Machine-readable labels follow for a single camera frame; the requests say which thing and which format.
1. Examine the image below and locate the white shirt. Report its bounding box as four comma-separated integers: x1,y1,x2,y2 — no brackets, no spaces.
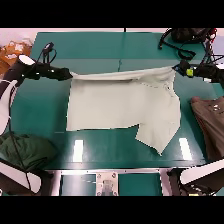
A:
65,65,182,156

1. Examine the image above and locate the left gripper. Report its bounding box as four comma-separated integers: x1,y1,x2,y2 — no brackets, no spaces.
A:
53,67,74,82

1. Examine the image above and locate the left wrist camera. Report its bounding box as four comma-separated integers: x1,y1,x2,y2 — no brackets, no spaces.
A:
41,41,58,64

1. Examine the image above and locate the dark green garment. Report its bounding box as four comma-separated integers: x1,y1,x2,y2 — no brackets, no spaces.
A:
0,132,58,173

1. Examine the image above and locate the brown garment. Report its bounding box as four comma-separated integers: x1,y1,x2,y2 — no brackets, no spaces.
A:
190,96,224,161

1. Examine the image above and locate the black bag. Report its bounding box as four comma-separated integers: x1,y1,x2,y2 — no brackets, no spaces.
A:
158,28,218,61

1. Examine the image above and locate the silver frame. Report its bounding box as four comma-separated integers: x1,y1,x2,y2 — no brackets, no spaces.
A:
44,167,174,197

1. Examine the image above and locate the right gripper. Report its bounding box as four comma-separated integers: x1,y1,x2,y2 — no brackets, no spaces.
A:
172,60,198,78

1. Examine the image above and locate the black cable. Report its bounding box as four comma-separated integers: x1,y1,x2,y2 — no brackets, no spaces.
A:
8,116,34,196

